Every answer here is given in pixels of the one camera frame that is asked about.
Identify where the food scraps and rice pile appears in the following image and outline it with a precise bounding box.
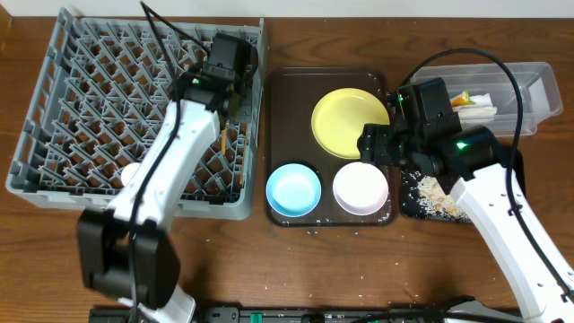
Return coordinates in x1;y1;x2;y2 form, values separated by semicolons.
400;170;471;223

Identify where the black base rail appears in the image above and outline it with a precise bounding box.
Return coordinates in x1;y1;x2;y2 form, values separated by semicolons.
88;307;471;323

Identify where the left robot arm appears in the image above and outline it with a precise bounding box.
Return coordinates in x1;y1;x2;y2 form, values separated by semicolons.
76;33;257;322

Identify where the yellow round plate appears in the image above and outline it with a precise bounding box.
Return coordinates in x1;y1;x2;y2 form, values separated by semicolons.
311;88;390;160

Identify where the green orange snack wrapper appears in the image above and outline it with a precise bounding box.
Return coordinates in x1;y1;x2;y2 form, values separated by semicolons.
450;90;474;108

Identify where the dark brown serving tray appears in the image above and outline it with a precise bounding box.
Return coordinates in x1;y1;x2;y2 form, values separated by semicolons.
265;66;399;228

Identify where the wooden chopstick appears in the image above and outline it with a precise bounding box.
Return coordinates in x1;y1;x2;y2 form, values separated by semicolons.
239;124;250;188
221;125;228;156

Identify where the white napkin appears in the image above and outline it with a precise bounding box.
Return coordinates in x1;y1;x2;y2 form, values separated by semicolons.
453;93;498;121

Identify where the right black cable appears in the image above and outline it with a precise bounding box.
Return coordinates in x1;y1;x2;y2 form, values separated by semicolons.
396;48;574;301

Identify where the black waste tray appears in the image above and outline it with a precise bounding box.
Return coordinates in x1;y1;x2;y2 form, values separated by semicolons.
400;148;526;223

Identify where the grey plastic dish rack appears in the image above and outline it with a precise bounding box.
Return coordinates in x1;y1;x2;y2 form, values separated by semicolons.
6;10;268;220

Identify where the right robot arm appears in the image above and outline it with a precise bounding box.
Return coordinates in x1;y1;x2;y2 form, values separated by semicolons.
357;78;573;322

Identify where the clear plastic bin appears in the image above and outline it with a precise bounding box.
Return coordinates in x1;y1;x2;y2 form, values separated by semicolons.
410;61;564;138

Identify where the white pink bowl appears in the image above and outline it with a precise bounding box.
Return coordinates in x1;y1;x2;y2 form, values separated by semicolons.
333;161;389;216

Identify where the left black cable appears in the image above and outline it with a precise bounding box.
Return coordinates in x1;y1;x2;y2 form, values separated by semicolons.
127;1;212;323

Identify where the light blue bowl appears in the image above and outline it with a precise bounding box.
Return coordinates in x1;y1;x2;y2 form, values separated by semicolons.
265;163;322;218

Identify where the black cable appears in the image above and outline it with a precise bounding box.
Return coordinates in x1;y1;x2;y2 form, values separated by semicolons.
127;1;212;323
396;48;574;301

